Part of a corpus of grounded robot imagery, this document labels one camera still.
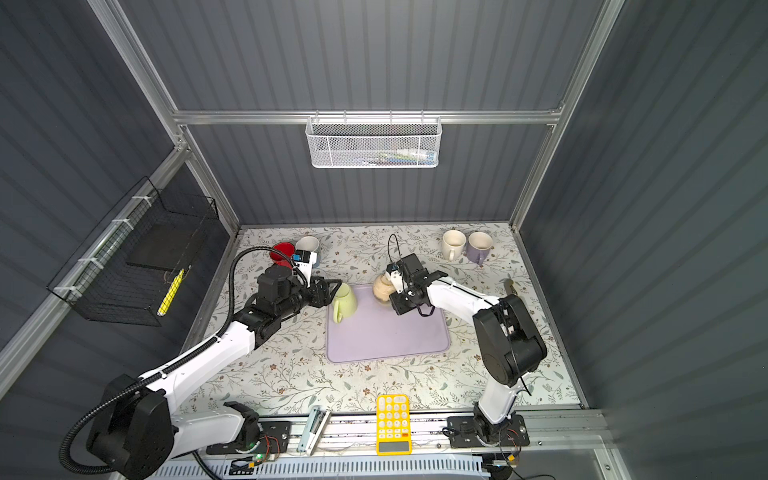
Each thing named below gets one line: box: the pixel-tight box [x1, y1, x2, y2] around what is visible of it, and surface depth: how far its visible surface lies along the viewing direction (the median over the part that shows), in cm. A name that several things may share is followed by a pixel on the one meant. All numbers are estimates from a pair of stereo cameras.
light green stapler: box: [297, 406, 332, 455], surface depth 75 cm
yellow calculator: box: [376, 394, 413, 456], surface depth 76 cm
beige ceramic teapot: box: [372, 273, 396, 302], surface depth 91 cm
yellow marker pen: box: [157, 268, 185, 316], surface depth 70 cm
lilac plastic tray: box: [326, 284, 451, 363], surface depth 93 cm
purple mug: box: [466, 231, 493, 267], surface depth 107 cm
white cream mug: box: [442, 230, 466, 261], surface depth 105 cm
